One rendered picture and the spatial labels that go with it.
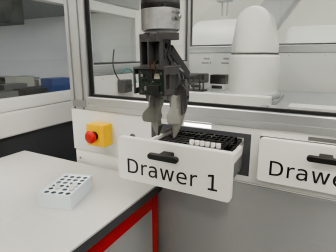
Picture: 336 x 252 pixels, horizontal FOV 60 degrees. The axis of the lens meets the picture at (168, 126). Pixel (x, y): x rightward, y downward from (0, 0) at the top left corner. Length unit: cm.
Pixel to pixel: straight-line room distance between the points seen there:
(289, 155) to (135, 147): 36
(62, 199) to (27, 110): 68
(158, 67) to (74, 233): 38
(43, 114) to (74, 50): 48
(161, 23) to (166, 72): 9
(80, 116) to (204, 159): 54
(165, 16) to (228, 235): 61
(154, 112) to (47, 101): 86
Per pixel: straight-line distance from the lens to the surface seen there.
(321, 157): 70
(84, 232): 67
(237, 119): 76
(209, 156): 62
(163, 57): 57
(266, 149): 74
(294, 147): 73
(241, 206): 84
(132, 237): 83
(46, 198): 79
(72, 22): 103
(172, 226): 96
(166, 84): 55
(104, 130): 93
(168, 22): 56
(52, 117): 145
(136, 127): 90
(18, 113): 134
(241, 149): 76
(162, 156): 63
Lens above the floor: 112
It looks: 14 degrees down
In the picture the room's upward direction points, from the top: straight up
